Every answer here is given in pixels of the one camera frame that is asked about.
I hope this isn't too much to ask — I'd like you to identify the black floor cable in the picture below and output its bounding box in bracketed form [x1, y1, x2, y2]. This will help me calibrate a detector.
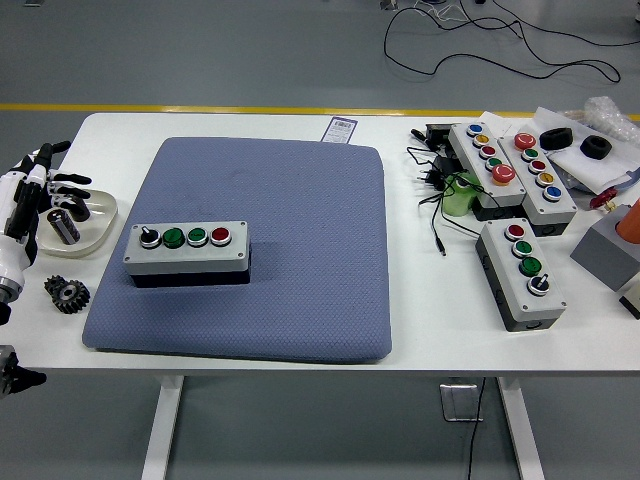
[383, 0, 622, 84]

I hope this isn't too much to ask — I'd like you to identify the blue-grey quilted mat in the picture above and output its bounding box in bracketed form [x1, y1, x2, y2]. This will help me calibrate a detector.
[82, 137, 394, 365]

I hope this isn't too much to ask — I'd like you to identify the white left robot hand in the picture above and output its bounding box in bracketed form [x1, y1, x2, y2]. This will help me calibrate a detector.
[0, 141, 94, 296]

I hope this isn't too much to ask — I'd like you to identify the black hanging cable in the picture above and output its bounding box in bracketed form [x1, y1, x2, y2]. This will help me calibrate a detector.
[467, 375, 487, 480]

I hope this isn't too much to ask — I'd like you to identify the green tape roll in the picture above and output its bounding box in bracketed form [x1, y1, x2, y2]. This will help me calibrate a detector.
[442, 172, 481, 219]

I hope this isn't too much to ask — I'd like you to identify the grey five-button control box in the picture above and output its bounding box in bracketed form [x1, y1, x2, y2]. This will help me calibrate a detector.
[448, 122, 527, 222]
[499, 132, 579, 237]

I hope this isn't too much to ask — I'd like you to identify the white table leg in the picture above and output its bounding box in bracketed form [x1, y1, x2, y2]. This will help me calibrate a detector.
[497, 375, 546, 480]
[139, 374, 185, 480]

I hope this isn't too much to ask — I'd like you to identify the black power adapter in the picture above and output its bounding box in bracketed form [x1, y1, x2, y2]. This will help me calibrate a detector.
[413, 154, 464, 192]

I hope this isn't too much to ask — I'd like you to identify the grey four-button control box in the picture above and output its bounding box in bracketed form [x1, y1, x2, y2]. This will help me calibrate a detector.
[474, 218, 568, 333]
[123, 220, 252, 290]

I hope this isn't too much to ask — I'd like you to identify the white shallow dish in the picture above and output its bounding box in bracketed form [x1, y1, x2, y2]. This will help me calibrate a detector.
[37, 188, 120, 260]

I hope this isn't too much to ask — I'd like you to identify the white foam sheet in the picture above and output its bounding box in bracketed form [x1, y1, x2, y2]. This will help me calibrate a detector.
[479, 106, 640, 194]

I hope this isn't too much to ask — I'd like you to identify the yellow floor tape line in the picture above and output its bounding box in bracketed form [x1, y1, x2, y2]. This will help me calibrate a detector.
[0, 102, 541, 119]

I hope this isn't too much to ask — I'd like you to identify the red metal knob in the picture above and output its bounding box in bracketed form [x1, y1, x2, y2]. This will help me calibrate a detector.
[588, 187, 621, 214]

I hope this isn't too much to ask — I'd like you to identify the grey block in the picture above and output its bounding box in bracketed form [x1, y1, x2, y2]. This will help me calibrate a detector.
[569, 204, 640, 294]

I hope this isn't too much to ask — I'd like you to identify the black foam ring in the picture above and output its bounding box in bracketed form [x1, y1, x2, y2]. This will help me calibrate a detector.
[579, 134, 612, 160]
[539, 127, 575, 151]

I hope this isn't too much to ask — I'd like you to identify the orange cylinder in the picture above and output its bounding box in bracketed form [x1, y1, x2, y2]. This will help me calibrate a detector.
[615, 197, 640, 244]

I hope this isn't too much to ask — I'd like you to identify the black metal gear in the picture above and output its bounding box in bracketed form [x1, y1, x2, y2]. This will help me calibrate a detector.
[43, 275, 91, 315]

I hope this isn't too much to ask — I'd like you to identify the clear bubble wrap bag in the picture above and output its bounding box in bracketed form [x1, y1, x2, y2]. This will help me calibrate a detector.
[582, 95, 640, 146]

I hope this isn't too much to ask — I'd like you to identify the metal bracket under table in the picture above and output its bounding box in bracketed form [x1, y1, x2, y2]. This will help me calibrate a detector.
[439, 382, 485, 424]

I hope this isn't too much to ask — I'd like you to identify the small black device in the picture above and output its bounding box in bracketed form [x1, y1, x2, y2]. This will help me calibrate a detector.
[410, 123, 459, 149]

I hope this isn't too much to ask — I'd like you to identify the purple white label card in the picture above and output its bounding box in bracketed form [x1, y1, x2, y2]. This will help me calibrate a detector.
[322, 117, 359, 145]

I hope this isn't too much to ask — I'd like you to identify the thin black adapter cord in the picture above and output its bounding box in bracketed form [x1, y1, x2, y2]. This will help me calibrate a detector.
[405, 144, 501, 259]

